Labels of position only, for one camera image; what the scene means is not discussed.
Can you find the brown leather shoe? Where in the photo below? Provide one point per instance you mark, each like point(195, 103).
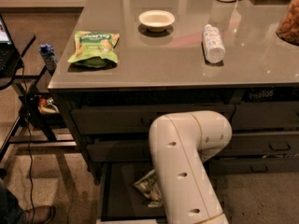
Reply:
point(40, 215)

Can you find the middle left drawer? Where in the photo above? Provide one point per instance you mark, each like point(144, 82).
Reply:
point(119, 150)

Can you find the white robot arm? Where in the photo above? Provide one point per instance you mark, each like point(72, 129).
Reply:
point(179, 144)

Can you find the white paper bowl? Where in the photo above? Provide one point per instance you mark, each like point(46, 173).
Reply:
point(156, 20)

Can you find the top right drawer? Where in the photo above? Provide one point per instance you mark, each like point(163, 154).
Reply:
point(272, 115)

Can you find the middle right drawer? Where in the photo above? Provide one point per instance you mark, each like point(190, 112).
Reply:
point(259, 144)

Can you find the blue jeans leg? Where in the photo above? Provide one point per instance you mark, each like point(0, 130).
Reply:
point(10, 211)

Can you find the black side desk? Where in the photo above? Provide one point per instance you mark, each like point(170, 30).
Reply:
point(31, 126)

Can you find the black laptop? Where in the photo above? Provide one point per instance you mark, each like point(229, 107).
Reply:
point(8, 51)

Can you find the open bottom drawer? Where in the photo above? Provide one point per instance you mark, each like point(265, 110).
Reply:
point(120, 202)

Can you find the green jalapeno chip bag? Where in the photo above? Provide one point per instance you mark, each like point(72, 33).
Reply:
point(148, 186)

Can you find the light green snack bag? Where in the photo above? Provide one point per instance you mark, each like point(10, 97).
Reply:
point(94, 49)

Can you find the colourful items under desk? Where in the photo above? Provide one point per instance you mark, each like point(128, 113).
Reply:
point(47, 106)

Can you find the bottom right drawer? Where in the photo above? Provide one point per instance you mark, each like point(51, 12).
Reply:
point(253, 166)

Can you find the white plastic bottle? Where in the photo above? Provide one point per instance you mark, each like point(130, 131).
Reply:
point(212, 43)

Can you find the blue cap water bottle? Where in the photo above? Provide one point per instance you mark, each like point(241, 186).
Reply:
point(49, 56)

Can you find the top left drawer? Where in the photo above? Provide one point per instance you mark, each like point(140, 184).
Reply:
point(133, 118)

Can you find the dark cabinet counter unit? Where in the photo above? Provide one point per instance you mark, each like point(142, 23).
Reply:
point(170, 67)

